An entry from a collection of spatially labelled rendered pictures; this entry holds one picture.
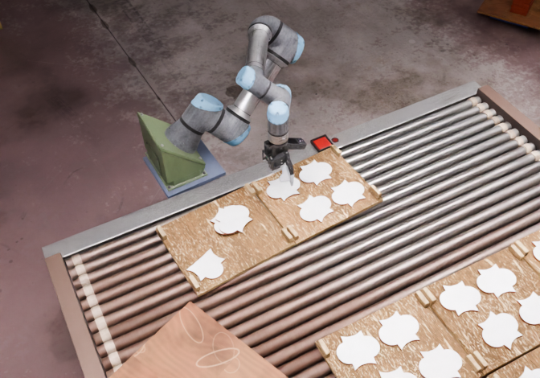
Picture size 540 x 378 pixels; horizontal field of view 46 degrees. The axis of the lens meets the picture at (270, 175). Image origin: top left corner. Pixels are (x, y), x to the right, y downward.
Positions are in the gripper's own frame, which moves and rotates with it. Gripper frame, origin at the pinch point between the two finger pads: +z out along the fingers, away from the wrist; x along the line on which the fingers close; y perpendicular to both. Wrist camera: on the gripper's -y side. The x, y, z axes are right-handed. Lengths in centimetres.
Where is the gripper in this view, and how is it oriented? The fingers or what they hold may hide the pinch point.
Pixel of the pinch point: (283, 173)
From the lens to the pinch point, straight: 247.5
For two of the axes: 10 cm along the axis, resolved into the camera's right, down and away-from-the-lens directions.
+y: -8.5, 3.9, -3.4
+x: 5.2, 6.2, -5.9
